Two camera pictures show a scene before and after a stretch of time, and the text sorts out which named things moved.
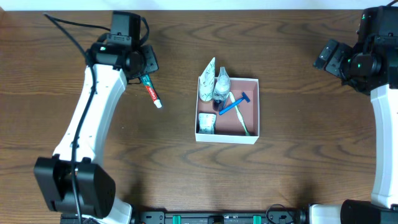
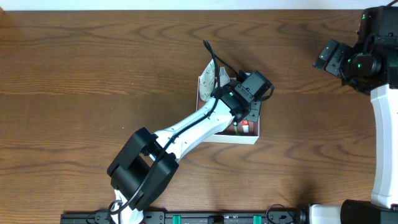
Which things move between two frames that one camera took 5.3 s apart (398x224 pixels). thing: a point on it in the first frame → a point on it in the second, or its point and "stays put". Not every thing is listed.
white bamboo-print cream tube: [206, 85] stays put
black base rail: [220, 217] stays put
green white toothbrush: [246, 131] → [236, 127]
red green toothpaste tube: [147, 81] → [245, 126]
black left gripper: [149, 62] → [254, 109]
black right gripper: [329, 58] stays put
